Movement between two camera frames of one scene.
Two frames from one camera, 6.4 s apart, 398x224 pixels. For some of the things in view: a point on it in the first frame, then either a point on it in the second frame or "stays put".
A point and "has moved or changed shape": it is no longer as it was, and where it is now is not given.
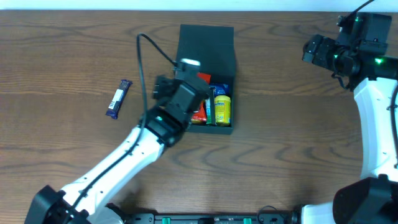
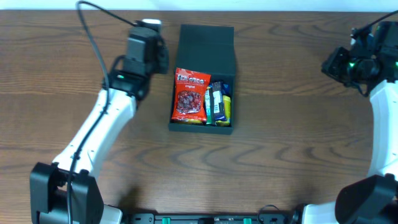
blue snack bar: (219, 89) stays put
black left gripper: (202, 90) → (162, 54)
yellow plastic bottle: (222, 109) stays put
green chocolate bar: (208, 105) stays put
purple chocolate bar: (118, 99) has moved or changed shape
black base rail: (202, 218) stays put
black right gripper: (313, 50) → (333, 64)
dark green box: (214, 46) stays put
